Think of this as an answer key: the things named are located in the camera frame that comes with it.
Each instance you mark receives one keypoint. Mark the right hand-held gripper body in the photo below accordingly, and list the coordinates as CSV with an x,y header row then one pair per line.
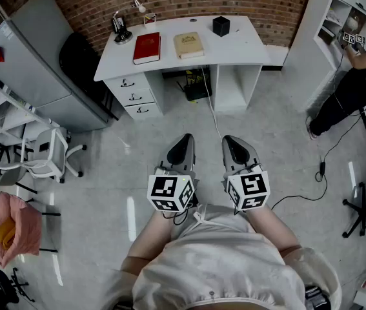
x,y
250,187

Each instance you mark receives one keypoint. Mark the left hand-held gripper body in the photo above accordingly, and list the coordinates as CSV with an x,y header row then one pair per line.
x,y
169,189

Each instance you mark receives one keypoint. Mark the red book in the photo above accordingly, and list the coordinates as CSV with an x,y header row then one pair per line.
x,y
146,47

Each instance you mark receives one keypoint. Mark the beige book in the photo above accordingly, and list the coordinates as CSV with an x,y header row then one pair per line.
x,y
188,44

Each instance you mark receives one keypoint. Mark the person's right forearm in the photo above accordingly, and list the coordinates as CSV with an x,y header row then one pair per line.
x,y
273,231

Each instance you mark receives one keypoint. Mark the person's left forearm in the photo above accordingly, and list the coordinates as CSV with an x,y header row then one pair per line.
x,y
147,237

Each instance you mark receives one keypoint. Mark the person's white clothing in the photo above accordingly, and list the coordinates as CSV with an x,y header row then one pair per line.
x,y
221,263

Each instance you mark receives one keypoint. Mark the white desk drawer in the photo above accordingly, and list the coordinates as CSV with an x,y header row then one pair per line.
x,y
131,82
144,110
136,97

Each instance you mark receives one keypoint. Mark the black router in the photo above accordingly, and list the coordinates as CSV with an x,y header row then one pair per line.
x,y
197,92

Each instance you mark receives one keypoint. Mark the black office chair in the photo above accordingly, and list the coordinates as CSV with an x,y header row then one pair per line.
x,y
363,208

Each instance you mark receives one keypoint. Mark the yellow black item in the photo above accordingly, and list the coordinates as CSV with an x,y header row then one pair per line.
x,y
193,75

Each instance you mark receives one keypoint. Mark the white office chair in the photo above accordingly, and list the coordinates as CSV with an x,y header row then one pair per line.
x,y
48,155

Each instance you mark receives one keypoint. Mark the white desk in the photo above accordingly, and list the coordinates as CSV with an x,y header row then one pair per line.
x,y
234,50

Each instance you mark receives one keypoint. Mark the white cubby shelf unit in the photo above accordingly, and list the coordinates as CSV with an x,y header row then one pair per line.
x,y
305,60

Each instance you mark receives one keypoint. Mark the pink cloth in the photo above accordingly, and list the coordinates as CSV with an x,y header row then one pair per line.
x,y
24,231

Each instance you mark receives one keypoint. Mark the black bag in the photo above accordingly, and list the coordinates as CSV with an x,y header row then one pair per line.
x,y
79,63

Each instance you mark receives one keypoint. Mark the silver desk lamp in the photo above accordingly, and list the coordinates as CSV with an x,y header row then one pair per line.
x,y
124,37

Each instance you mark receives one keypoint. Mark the black square box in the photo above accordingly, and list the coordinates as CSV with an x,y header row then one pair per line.
x,y
220,26

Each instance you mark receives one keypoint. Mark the white cup with red inside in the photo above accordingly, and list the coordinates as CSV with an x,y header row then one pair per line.
x,y
149,20

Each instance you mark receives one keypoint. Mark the yellow cloth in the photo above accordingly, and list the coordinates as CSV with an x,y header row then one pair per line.
x,y
4,234

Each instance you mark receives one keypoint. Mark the grey refrigerator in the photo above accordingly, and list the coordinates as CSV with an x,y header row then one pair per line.
x,y
34,69

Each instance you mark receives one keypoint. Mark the black picture frame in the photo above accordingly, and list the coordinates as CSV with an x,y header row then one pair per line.
x,y
118,24

